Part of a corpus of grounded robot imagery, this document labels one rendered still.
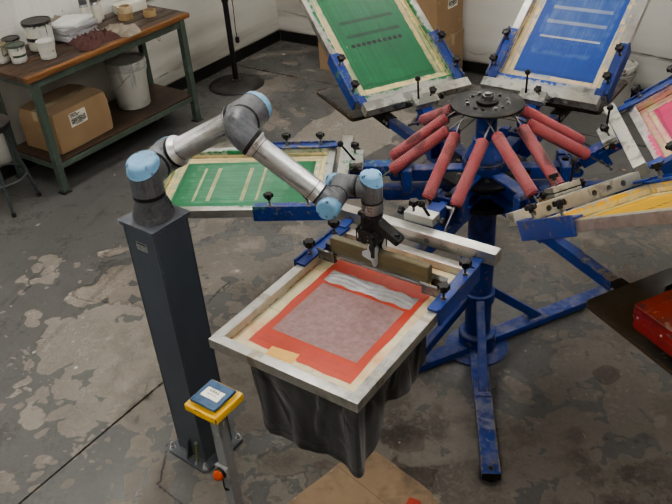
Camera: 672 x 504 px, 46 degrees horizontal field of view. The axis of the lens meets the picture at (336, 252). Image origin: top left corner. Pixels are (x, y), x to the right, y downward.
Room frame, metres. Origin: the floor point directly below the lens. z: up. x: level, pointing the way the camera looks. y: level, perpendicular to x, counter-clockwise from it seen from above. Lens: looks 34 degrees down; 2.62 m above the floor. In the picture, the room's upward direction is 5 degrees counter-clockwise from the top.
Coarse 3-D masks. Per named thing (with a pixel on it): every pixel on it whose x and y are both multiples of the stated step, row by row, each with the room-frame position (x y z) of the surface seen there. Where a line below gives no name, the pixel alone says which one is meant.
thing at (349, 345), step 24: (408, 288) 2.22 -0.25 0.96; (360, 312) 2.10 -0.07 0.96; (384, 312) 2.09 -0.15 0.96; (408, 312) 2.08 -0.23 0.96; (336, 336) 1.99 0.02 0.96; (360, 336) 1.98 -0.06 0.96; (384, 336) 1.97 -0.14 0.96; (312, 360) 1.88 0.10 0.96; (336, 360) 1.87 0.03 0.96; (360, 360) 1.86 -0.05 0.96
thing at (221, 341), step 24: (312, 264) 2.39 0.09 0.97; (432, 264) 2.33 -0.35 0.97; (456, 264) 2.29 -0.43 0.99; (288, 288) 2.27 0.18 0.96; (240, 312) 2.11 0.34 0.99; (432, 312) 2.03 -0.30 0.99; (216, 336) 2.00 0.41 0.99; (408, 336) 1.92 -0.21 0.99; (240, 360) 1.91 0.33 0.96; (264, 360) 1.86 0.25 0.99; (384, 360) 1.81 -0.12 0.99; (312, 384) 1.73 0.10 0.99; (360, 384) 1.72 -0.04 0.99; (360, 408) 1.65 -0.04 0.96
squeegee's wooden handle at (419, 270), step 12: (336, 240) 2.38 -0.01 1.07; (348, 240) 2.37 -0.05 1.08; (336, 252) 2.39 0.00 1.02; (348, 252) 2.35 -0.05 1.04; (360, 252) 2.32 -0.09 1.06; (384, 252) 2.27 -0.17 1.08; (384, 264) 2.26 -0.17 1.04; (396, 264) 2.23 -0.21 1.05; (408, 264) 2.20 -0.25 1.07; (420, 264) 2.18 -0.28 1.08; (408, 276) 2.20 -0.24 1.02; (420, 276) 2.18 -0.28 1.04
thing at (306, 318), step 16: (352, 272) 2.34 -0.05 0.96; (368, 272) 2.34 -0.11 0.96; (320, 288) 2.26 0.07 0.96; (336, 288) 2.25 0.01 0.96; (288, 304) 2.18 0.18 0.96; (304, 304) 2.17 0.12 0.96; (320, 304) 2.17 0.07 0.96; (336, 304) 2.16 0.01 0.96; (352, 304) 2.15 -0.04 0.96; (272, 320) 2.10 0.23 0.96; (288, 320) 2.09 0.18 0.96; (304, 320) 2.09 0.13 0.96; (320, 320) 2.08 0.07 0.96; (336, 320) 2.07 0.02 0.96; (256, 336) 2.02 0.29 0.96; (272, 336) 2.01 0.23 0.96; (288, 336) 2.01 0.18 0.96; (304, 336) 2.00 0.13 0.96; (320, 336) 1.99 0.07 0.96; (304, 352) 1.92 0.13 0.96
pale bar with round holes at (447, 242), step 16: (352, 208) 2.66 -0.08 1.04; (400, 224) 2.51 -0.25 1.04; (416, 224) 2.50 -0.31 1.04; (416, 240) 2.45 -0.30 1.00; (432, 240) 2.41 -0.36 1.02; (448, 240) 2.38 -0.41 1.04; (464, 240) 2.37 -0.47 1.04; (464, 256) 2.33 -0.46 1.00; (480, 256) 2.29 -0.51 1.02; (496, 256) 2.27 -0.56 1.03
